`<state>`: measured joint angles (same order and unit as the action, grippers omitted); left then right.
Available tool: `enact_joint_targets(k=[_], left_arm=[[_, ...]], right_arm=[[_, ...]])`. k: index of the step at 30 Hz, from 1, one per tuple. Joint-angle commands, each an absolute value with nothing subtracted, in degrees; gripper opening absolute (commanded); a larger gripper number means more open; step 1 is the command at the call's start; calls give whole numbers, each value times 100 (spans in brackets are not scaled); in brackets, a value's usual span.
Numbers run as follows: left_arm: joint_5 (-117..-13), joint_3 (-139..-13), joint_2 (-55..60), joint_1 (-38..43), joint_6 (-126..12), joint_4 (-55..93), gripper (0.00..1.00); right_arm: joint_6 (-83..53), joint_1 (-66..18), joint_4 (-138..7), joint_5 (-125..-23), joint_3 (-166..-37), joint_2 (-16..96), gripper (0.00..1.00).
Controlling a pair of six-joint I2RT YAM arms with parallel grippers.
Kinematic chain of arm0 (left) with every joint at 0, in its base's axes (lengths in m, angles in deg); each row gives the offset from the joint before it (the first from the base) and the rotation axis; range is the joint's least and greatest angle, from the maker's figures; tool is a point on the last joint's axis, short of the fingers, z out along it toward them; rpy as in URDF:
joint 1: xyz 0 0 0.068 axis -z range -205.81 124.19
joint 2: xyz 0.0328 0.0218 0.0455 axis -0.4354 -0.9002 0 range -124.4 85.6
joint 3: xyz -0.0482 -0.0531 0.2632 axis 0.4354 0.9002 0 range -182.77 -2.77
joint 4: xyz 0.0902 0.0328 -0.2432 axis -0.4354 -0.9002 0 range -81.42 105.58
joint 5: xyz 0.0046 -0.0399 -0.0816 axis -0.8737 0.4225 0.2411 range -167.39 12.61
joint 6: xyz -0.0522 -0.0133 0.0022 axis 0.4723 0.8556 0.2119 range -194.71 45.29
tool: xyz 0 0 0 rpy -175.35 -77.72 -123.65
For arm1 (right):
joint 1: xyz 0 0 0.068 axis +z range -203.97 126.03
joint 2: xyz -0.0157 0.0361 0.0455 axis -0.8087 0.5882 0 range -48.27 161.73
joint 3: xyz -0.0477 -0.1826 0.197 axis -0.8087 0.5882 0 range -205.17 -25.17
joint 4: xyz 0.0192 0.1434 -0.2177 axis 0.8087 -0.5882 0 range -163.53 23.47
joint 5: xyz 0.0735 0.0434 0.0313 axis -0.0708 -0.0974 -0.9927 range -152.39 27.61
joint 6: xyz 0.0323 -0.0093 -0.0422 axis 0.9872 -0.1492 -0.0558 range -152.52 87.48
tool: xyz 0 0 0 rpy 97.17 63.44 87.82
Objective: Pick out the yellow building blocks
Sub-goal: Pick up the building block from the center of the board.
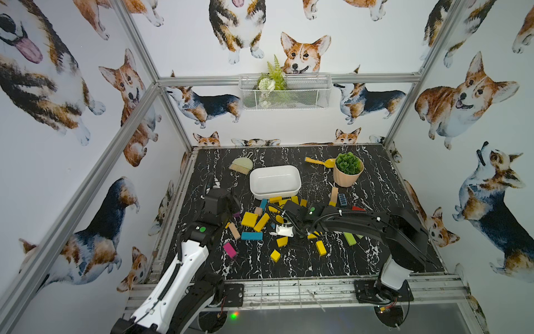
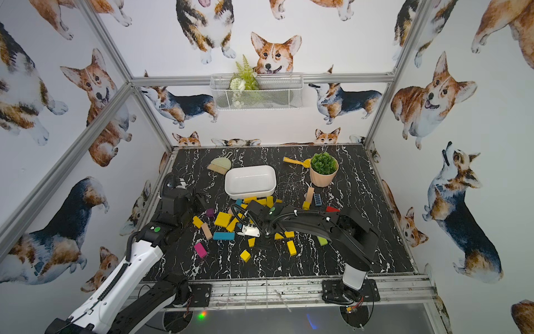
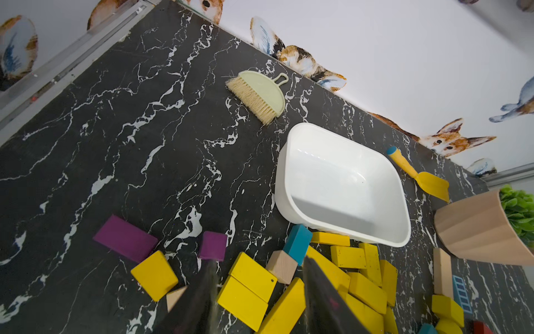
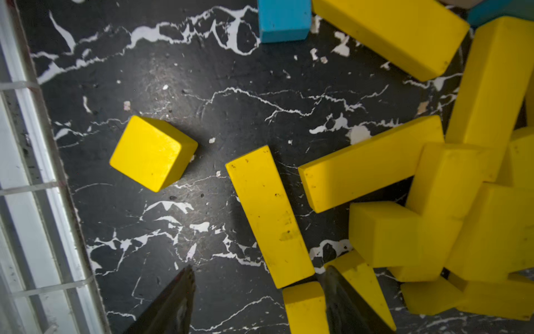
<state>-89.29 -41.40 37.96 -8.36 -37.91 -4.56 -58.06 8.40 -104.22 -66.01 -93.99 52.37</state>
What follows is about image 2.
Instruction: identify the yellow short block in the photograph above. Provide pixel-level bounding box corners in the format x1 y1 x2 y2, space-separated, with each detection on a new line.
286 241 297 256

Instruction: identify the green hand brush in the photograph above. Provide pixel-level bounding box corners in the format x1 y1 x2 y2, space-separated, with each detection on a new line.
207 157 232 175

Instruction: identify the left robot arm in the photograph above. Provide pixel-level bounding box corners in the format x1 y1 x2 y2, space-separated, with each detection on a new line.
46 173 208 333

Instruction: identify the magenta block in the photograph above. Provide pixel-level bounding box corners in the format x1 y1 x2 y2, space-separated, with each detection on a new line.
194 242 207 258

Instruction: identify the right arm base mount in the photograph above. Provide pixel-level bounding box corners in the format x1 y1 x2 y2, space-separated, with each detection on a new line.
321 278 380 306

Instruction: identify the pink pot green plant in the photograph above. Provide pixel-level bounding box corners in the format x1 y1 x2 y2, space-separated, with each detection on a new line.
310 153 339 187

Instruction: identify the yellow toy shovel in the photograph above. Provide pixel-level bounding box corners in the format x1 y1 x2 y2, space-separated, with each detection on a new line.
283 157 311 168

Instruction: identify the white wire wall basket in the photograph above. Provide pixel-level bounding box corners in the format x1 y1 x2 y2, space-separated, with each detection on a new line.
209 74 304 111

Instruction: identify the teal long block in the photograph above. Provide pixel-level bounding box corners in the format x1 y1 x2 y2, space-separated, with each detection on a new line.
213 232 235 241

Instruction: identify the blue ladder block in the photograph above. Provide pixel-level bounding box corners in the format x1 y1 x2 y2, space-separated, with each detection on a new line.
313 193 323 207

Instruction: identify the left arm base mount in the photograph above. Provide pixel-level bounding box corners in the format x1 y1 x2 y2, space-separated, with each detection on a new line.
168 283 213 308

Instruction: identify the tall natural wood block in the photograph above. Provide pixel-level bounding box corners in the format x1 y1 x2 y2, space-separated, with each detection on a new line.
305 187 314 203

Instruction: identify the yellow cube block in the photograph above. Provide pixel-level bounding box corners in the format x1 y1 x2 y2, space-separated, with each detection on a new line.
240 250 252 262

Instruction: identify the yellow flat square block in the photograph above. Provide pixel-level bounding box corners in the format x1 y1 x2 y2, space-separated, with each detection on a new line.
215 212 233 228

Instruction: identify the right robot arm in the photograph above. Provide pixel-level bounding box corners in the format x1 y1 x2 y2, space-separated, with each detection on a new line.
230 200 380 291

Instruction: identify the green fern with flower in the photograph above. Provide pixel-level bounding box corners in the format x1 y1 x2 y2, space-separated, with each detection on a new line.
229 56 260 109

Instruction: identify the green block left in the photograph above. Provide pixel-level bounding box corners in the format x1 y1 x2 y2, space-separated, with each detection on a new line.
317 237 328 246

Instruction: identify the white plastic tray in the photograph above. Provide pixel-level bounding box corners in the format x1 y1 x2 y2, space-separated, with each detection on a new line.
225 165 277 200

